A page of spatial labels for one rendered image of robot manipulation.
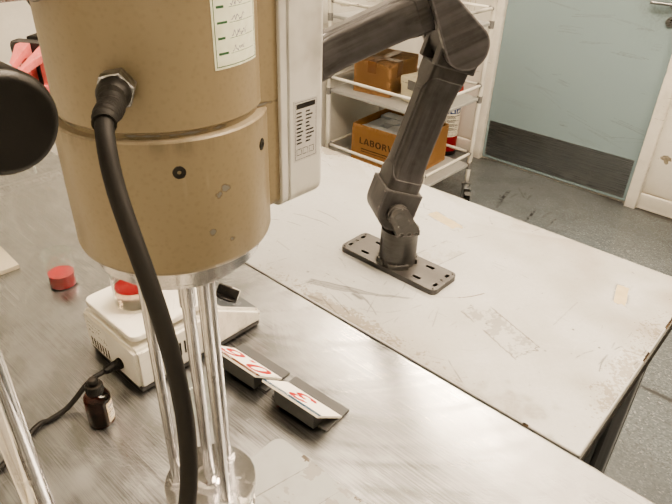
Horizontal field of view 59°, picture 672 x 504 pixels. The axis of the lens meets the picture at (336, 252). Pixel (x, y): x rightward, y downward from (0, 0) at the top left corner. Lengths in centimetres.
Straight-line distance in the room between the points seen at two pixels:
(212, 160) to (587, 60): 331
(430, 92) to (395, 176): 13
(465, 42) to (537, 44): 277
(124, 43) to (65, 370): 66
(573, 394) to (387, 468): 28
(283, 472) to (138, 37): 53
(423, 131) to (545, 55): 273
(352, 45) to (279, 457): 53
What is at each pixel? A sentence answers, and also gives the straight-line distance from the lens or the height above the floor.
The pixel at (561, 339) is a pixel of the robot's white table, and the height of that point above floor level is 90.
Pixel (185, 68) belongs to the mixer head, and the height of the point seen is 139.
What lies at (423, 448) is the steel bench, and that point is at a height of 90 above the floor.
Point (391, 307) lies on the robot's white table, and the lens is 93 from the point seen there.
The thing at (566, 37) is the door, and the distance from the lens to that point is 355.
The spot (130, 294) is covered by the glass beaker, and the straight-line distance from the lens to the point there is 77.
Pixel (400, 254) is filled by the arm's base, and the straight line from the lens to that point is 98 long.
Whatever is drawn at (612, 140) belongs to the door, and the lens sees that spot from 356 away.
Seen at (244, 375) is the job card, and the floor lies 92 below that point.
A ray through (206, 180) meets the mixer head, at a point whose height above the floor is 134.
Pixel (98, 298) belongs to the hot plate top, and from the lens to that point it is 83.
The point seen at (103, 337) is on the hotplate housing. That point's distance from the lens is 83.
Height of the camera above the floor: 146
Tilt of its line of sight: 32 degrees down
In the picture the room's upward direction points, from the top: 2 degrees clockwise
